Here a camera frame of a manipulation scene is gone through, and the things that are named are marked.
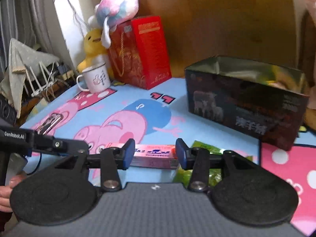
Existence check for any white enamel mug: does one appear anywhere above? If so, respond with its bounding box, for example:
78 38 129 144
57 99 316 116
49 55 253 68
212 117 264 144
76 63 111 93

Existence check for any red gift box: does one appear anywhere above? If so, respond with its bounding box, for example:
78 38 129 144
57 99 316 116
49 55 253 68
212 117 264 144
108 16 171 90

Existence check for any brown wooden chair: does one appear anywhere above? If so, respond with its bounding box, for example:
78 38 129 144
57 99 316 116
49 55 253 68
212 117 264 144
299 11 315 131

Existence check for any pink long candy box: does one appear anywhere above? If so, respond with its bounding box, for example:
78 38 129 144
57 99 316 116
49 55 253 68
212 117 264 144
130 144 178 169

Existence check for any yellow duck plush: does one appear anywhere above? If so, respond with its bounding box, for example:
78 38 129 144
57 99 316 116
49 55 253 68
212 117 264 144
77 28 114 80

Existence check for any Peppa Pig bed sheet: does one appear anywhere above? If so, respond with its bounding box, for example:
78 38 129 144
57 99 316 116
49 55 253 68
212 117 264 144
24 78 315 235

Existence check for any pastel unicorn plush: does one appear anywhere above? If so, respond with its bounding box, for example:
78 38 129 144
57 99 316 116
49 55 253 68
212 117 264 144
88 0 139 49

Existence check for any smartphone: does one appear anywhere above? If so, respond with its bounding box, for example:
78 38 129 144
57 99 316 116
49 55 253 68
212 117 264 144
36 113 63 135

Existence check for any dark green pickle packet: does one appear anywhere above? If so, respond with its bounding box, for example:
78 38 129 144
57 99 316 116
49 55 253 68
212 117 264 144
172 140 258 188

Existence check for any grey folded cloth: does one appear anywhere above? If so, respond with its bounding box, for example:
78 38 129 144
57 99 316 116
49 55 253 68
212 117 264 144
1 38 60 118

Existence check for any white wifi router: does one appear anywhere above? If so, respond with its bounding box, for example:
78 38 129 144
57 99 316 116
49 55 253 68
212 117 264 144
24 60 74 98

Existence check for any black speaker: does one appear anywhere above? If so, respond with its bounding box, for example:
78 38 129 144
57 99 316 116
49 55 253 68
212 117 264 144
0 95 17 126

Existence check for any person's left hand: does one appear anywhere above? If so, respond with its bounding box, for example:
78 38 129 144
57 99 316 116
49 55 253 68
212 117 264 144
0 172 27 212

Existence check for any black cable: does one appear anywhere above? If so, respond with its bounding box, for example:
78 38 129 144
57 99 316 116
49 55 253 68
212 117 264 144
26 152 43 176

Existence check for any black cardboard box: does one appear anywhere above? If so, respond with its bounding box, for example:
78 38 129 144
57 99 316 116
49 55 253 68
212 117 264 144
185 56 309 151

